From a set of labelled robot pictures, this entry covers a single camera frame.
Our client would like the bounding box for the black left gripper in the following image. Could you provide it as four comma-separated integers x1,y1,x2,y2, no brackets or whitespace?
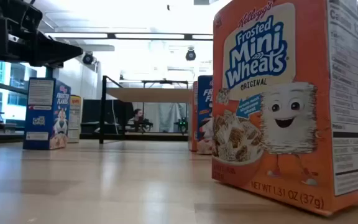
0,0,84,68

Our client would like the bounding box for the blue Frosted Flakes cereal box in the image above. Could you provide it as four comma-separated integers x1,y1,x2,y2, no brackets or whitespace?
196,75,214,156
22,77,72,151

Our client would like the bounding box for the yellow Pops cereal box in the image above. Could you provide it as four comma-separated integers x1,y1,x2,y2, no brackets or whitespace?
67,94,83,144

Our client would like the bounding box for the orange Mini Wheats cereal box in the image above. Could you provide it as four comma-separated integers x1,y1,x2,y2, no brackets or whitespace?
187,80,199,152
211,0,358,218

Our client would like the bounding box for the window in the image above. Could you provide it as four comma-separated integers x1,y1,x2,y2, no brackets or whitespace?
0,60,48,127

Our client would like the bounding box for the black partition panel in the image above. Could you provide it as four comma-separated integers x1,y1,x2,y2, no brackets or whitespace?
81,98,135,135

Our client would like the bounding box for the ceiling light strip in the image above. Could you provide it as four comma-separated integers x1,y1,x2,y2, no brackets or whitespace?
44,32,214,41

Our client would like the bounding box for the person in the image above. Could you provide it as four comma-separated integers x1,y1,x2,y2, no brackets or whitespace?
126,108,145,131

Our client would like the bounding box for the grey curtain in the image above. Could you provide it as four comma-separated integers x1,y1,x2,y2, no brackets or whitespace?
143,102,188,133

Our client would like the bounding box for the background robot with green light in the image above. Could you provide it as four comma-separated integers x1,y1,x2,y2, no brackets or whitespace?
174,116,189,134

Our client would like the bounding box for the black ceiling camera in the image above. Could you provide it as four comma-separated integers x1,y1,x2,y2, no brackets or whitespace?
185,48,197,62
81,52,95,65

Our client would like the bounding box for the wooden shelf with black frame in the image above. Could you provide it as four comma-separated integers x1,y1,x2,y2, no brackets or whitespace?
99,75,198,145

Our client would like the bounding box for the black background gantry frame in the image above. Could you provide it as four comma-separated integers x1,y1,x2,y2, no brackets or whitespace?
140,79,190,133

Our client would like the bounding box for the black aluminium table frame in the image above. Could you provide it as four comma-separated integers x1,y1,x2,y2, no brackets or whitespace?
0,130,190,147

